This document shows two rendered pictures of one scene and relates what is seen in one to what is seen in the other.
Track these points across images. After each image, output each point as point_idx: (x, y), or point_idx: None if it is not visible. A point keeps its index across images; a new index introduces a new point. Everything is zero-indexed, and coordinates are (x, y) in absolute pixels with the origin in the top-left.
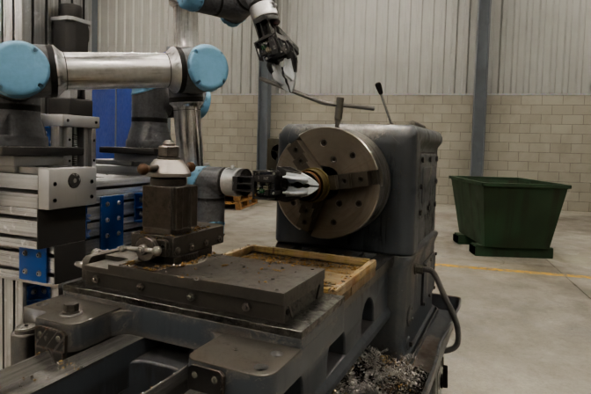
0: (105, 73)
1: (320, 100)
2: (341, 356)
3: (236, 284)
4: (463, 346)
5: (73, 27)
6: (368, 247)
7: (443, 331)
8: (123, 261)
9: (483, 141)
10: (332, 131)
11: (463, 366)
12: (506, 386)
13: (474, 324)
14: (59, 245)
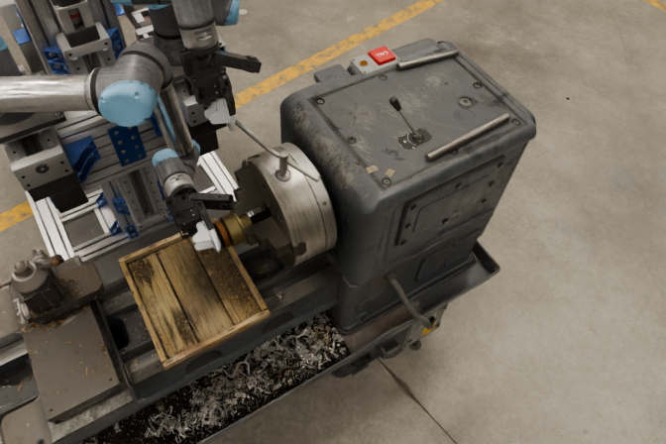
0: (27, 109)
1: (264, 147)
2: (218, 357)
3: (40, 387)
4: (607, 229)
5: None
6: (330, 253)
7: (435, 302)
8: None
9: None
10: (268, 185)
11: (574, 257)
12: (587, 304)
13: (665, 200)
14: (55, 194)
